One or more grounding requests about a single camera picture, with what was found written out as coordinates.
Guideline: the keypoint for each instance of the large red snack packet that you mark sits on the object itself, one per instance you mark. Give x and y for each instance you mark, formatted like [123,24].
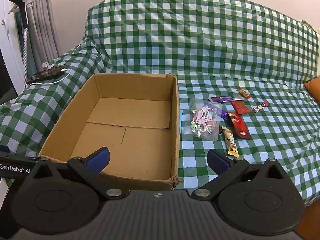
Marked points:
[238,126]

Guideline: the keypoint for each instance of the purple snack bar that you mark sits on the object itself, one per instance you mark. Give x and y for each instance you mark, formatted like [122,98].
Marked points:
[224,115]

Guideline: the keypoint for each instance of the black garment steamer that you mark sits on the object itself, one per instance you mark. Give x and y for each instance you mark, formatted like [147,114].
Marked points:
[22,7]

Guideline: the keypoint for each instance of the brown cardboard box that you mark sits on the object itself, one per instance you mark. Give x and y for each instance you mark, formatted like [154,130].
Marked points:
[140,120]

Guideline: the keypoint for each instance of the white wardrobe door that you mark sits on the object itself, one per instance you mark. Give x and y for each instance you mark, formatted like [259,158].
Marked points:
[7,42]

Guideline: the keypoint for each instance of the small red square packet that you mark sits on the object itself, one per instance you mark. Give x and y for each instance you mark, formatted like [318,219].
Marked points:
[240,107]

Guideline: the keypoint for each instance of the orange cushion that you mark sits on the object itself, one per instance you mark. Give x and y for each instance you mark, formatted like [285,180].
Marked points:
[315,90]

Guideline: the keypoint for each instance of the green checked cloth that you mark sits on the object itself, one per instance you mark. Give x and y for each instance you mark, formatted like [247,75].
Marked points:
[200,42]

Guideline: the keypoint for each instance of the red white wrapped candy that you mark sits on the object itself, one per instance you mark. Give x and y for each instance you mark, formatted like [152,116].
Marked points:
[258,107]

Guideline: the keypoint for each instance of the orange red candy packet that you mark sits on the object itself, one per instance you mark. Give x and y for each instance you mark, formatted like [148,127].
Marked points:
[243,93]

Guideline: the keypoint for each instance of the yellow cartoon snack packet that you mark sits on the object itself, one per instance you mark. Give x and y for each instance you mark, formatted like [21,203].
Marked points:
[231,143]

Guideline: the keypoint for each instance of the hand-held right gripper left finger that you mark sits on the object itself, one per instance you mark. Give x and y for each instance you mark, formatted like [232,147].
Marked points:
[98,158]

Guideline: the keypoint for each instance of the silver purple packet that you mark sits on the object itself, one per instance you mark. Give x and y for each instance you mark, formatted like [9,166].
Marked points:
[220,99]

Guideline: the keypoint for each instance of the black smartphone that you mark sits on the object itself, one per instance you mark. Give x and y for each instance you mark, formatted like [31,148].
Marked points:
[47,73]

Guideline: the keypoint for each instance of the clear bag of candies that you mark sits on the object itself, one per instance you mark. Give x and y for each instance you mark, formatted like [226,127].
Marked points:
[200,120]

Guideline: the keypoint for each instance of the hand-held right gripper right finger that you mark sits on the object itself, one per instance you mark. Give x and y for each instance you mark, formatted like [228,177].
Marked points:
[218,161]

